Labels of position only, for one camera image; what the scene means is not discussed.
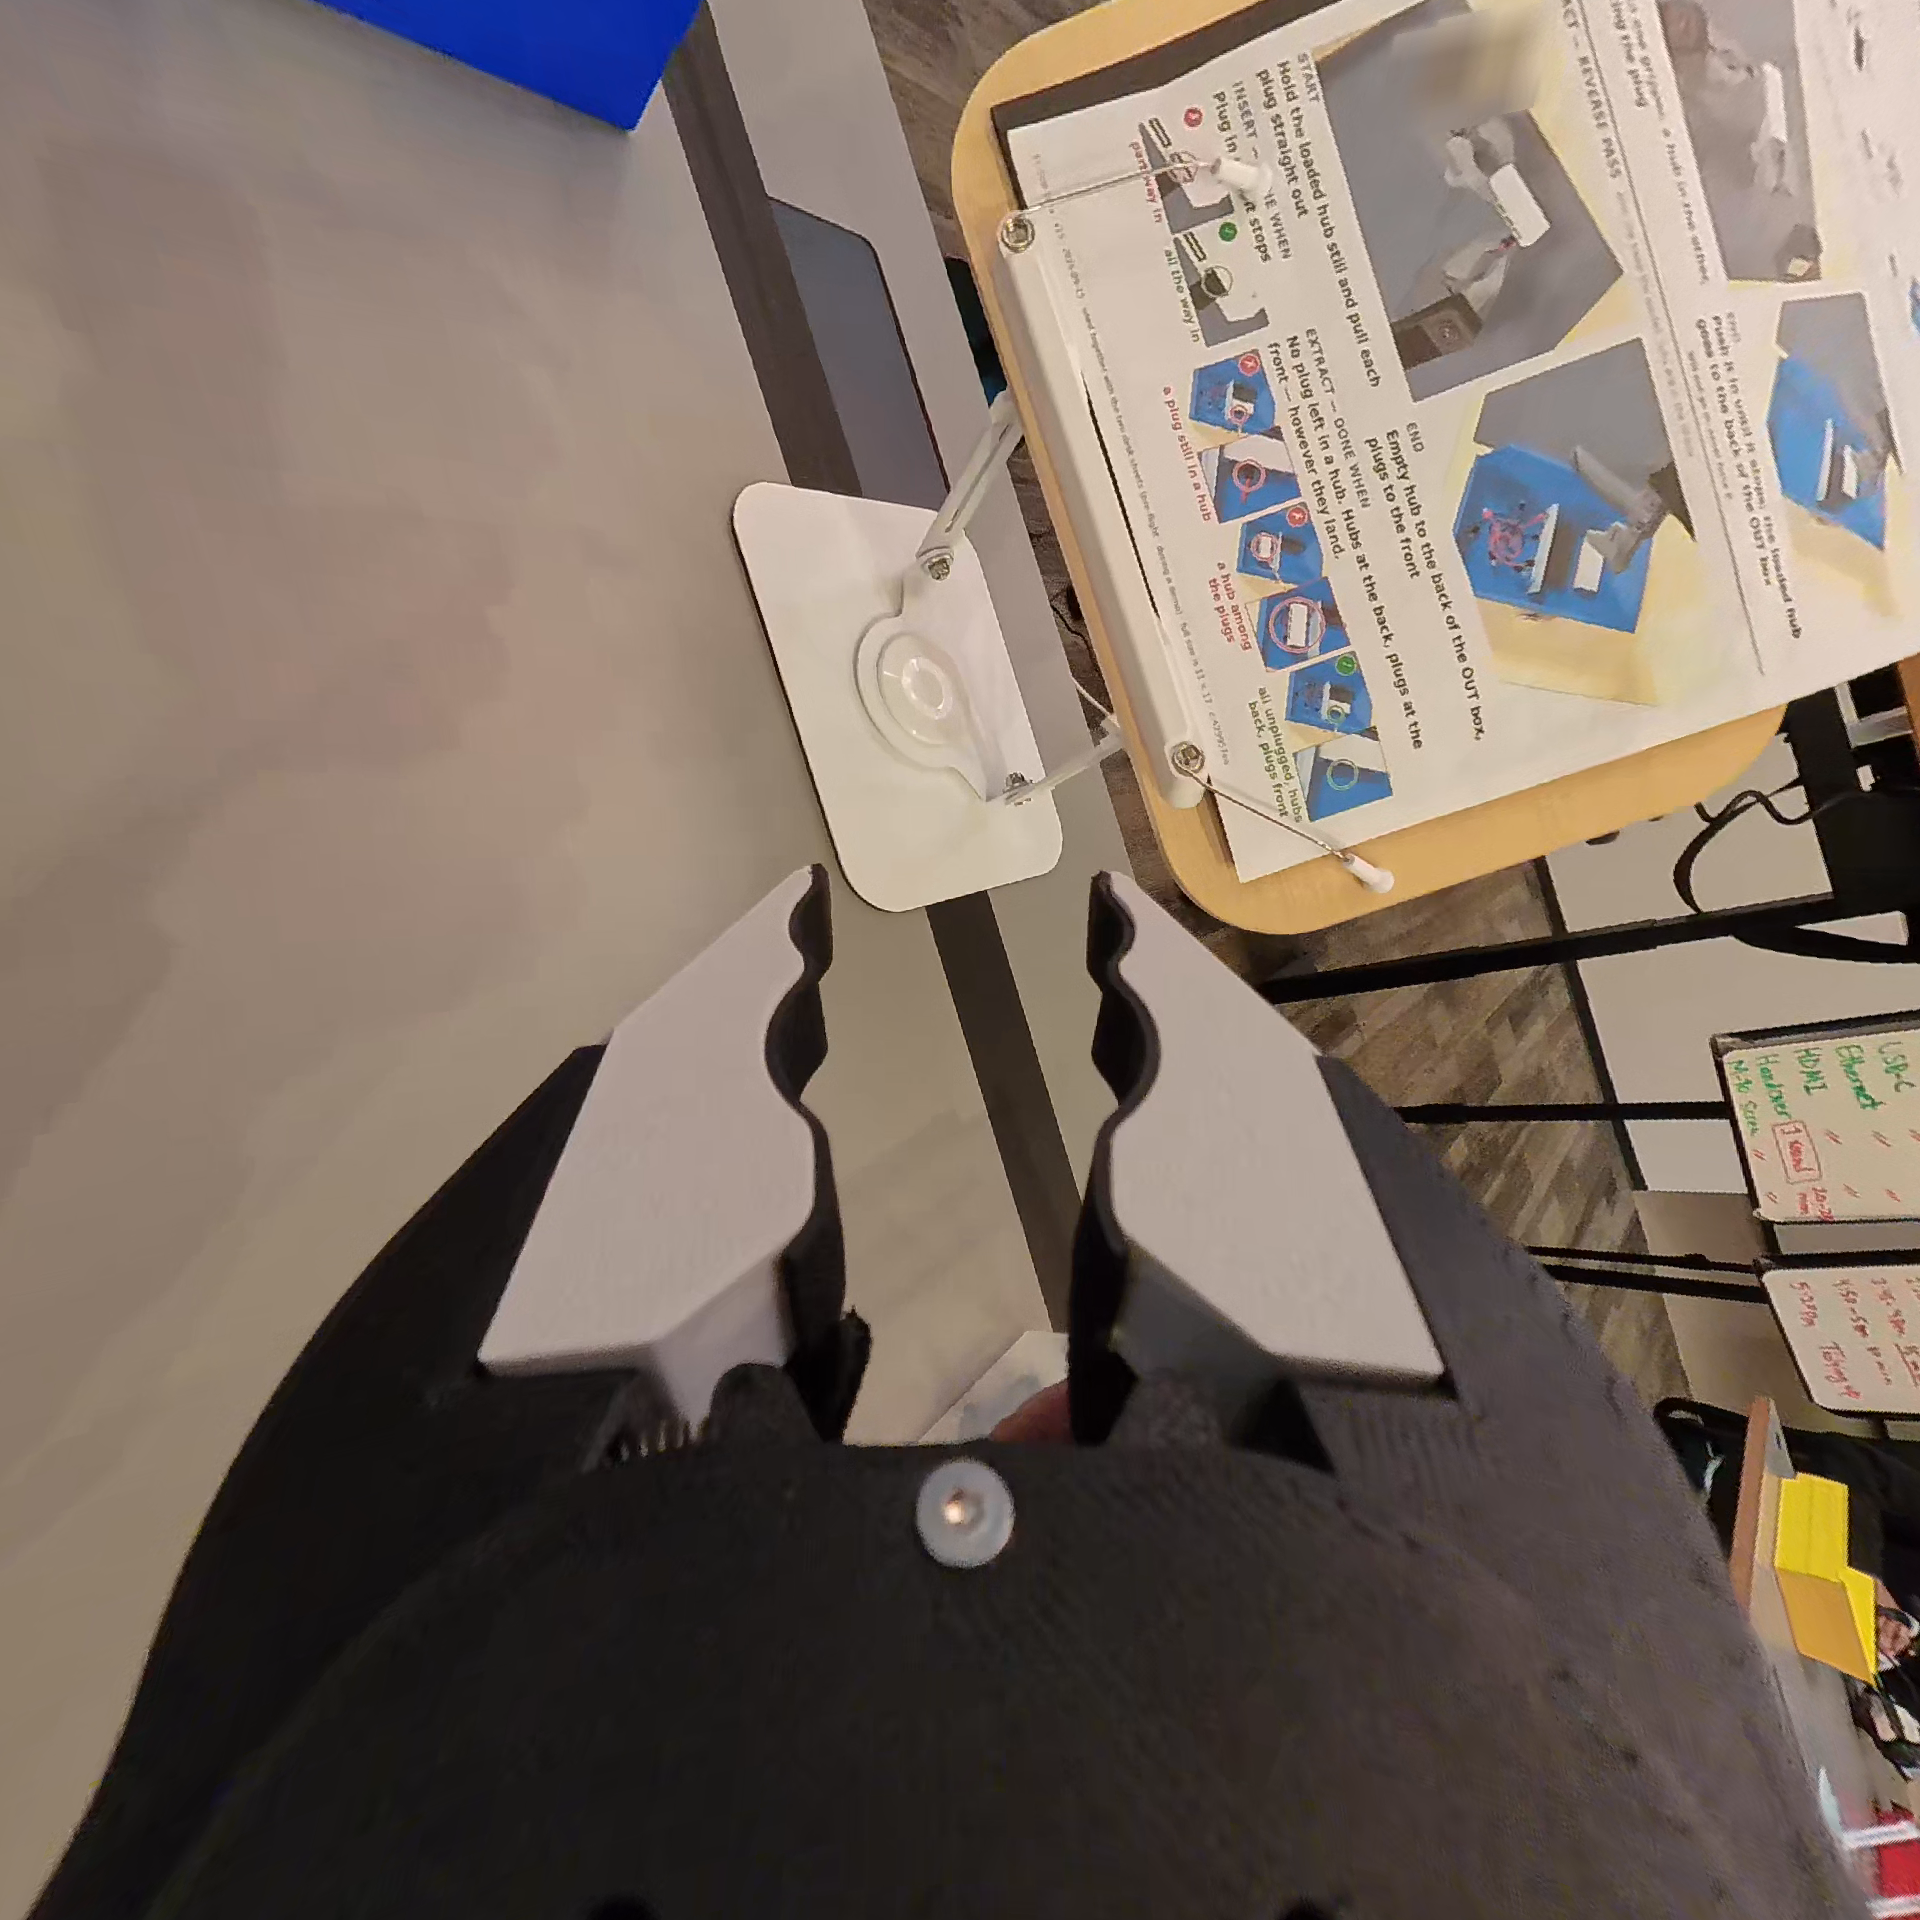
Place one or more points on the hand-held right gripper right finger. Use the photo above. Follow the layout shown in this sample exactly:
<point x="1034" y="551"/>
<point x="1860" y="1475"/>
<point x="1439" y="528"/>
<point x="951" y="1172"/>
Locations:
<point x="1261" y="1200"/>

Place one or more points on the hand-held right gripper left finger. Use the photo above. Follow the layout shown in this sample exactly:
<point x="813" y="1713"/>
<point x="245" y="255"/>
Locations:
<point x="662" y="1200"/>

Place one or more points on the blue plastic bin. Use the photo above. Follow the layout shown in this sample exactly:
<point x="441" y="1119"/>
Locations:
<point x="541" y="47"/>

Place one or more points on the small handwritten whiteboard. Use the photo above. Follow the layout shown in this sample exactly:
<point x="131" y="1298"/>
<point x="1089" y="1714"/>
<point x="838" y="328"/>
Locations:
<point x="1845" y="1342"/>
<point x="1831" y="1126"/>

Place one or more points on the yellow plastic bin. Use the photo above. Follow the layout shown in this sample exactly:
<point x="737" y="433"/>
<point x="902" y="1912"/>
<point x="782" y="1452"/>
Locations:
<point x="1826" y="1562"/>

